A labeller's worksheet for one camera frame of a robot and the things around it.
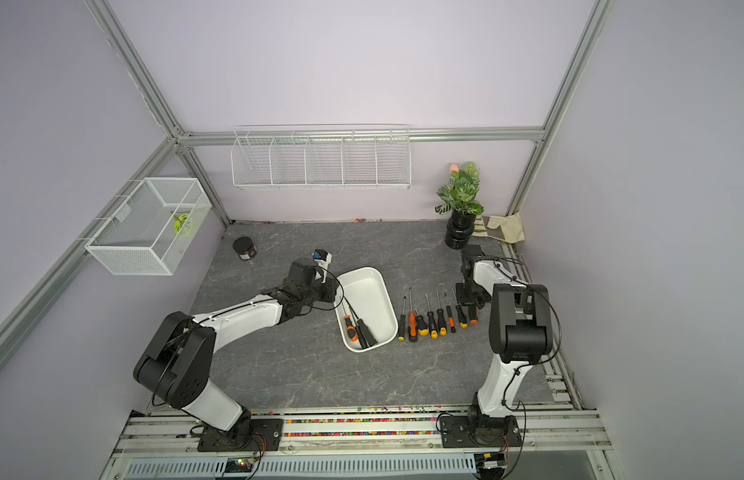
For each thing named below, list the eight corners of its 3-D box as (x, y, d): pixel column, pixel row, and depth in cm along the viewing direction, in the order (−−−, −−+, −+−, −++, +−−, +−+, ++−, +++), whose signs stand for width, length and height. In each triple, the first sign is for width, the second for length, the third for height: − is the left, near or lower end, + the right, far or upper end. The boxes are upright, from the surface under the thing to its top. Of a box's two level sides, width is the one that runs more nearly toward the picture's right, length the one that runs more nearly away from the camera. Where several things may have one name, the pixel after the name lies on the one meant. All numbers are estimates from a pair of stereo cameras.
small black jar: (234, 260, 112) (228, 251, 108) (240, 245, 117) (235, 236, 113) (254, 260, 112) (249, 251, 108) (259, 245, 117) (255, 236, 113)
